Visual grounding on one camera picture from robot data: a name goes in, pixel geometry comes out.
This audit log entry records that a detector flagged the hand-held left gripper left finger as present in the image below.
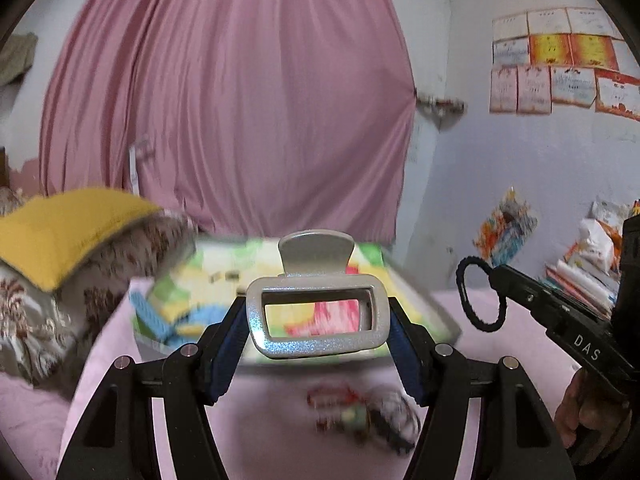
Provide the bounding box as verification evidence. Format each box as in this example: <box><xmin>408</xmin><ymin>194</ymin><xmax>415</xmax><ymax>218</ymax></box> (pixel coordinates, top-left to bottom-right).
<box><xmin>55</xmin><ymin>296</ymin><xmax>251</xmax><ymax>480</ymax></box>

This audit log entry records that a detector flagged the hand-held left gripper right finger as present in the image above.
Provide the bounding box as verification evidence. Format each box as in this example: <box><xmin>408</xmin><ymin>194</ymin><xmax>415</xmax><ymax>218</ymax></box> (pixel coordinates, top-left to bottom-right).
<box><xmin>387</xmin><ymin>296</ymin><xmax>578</xmax><ymax>480</ymax></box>

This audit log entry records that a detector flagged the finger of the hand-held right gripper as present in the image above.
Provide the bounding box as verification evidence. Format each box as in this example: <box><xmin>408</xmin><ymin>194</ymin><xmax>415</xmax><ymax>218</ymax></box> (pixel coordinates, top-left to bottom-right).
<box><xmin>487</xmin><ymin>263</ymin><xmax>613</xmax><ymax>333</ymax></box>

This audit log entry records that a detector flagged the black hair tie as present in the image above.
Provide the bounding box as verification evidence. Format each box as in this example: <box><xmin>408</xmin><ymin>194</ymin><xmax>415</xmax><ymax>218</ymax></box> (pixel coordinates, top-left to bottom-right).
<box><xmin>455</xmin><ymin>256</ymin><xmax>509</xmax><ymax>333</ymax></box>

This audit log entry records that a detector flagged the silver hair claw clip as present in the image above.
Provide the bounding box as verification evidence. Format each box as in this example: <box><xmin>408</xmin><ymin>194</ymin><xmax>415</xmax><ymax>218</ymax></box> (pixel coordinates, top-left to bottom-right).
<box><xmin>245</xmin><ymin>230</ymin><xmax>392</xmax><ymax>361</ymax></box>

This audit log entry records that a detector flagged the person's right hand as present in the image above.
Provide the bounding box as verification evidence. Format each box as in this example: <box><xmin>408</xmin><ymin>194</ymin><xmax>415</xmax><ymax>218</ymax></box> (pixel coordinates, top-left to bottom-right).
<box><xmin>554</xmin><ymin>369</ymin><xmax>632</xmax><ymax>463</ymax></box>

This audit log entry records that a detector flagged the stack of books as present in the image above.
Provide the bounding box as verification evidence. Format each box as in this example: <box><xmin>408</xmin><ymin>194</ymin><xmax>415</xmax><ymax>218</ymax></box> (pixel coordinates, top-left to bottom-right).
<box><xmin>544</xmin><ymin>252</ymin><xmax>621</xmax><ymax>320</ymax></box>

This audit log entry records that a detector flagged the pink bed sheet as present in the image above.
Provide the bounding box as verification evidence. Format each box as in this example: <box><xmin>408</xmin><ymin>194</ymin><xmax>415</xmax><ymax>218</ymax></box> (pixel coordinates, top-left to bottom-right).
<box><xmin>0</xmin><ymin>275</ymin><xmax>618</xmax><ymax>480</ymax></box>

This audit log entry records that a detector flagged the white plastic bag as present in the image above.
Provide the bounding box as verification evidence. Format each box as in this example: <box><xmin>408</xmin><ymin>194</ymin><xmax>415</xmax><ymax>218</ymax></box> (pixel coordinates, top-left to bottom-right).
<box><xmin>570</xmin><ymin>199</ymin><xmax>632</xmax><ymax>273</ymax></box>

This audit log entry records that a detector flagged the floral pillow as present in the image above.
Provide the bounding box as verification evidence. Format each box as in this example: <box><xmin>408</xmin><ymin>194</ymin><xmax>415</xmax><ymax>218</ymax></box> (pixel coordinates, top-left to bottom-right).
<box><xmin>0</xmin><ymin>186</ymin><xmax>199</xmax><ymax>401</ymax></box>

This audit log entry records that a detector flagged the yellow pillow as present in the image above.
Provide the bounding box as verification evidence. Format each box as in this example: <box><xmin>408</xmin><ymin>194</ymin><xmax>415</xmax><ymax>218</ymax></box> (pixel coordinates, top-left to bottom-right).
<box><xmin>0</xmin><ymin>187</ymin><xmax>164</xmax><ymax>293</ymax></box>

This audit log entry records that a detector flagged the pink curtain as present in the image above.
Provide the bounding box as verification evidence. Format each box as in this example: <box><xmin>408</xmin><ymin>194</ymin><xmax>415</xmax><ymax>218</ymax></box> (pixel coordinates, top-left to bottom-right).
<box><xmin>39</xmin><ymin>0</ymin><xmax>418</xmax><ymax>241</ymax></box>

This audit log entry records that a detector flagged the green hanging cloth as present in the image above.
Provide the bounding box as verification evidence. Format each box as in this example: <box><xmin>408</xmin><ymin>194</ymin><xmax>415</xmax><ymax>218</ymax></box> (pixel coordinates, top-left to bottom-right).
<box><xmin>0</xmin><ymin>32</ymin><xmax>39</xmax><ymax>87</ymax></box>

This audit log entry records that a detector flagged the wall bracket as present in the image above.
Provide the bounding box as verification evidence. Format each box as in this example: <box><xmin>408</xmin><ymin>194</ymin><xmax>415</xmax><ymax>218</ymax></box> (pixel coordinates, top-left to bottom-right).
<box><xmin>415</xmin><ymin>90</ymin><xmax>469</xmax><ymax>131</ymax></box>

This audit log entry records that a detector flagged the group of wall certificates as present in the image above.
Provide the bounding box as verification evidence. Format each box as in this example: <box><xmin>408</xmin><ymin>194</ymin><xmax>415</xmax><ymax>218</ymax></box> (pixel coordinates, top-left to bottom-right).
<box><xmin>489</xmin><ymin>6</ymin><xmax>640</xmax><ymax>122</ymax></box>

